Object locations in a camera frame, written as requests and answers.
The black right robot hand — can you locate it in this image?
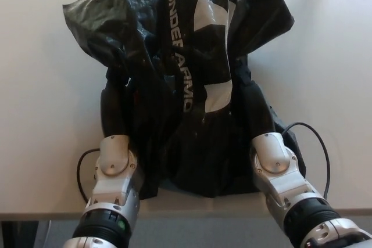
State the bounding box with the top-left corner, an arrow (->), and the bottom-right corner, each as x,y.
231,58 -> 277,140

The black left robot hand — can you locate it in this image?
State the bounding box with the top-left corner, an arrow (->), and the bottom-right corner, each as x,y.
99,65 -> 133,141

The black plastic bag white logo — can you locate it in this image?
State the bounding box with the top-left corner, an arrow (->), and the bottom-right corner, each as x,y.
62,0 -> 307,200

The dark object under desk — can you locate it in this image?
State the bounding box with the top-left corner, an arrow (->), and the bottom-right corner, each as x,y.
0,220 -> 41,248

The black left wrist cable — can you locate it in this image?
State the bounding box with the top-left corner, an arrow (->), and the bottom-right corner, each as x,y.
76,149 -> 101,203

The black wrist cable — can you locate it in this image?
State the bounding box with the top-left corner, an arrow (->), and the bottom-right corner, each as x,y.
76,149 -> 101,203
280,121 -> 331,197

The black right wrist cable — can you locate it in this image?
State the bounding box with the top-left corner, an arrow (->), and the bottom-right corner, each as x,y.
280,121 -> 331,197

